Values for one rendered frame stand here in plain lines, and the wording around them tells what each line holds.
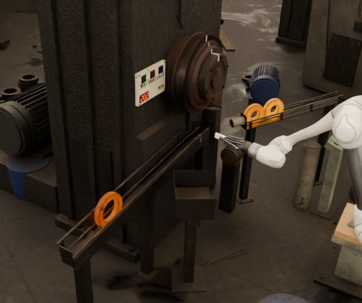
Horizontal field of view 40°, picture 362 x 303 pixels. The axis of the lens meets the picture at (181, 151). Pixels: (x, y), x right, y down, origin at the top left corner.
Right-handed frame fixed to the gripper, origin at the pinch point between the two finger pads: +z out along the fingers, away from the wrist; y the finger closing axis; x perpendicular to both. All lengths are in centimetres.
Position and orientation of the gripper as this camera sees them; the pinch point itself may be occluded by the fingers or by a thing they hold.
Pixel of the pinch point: (220, 136)
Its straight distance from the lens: 303.2
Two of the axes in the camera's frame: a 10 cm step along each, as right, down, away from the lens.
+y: 5.2, -4.2, 7.4
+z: -8.5, -3.7, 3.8
